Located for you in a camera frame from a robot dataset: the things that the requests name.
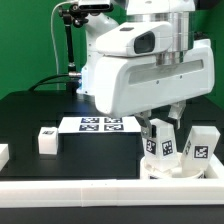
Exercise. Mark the white front fence bar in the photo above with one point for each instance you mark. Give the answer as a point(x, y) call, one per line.
point(91, 193)

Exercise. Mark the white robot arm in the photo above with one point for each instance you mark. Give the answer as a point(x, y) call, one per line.
point(177, 12)

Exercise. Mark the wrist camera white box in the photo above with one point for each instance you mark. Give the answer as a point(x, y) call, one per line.
point(133, 39)

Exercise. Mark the white left fence piece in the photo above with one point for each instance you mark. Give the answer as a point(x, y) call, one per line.
point(4, 155)

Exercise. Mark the white marker base plate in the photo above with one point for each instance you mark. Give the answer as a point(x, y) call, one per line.
point(98, 125)

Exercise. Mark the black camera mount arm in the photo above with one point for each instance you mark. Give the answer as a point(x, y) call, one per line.
point(72, 17)

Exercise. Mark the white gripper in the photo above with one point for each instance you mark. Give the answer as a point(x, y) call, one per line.
point(127, 86)

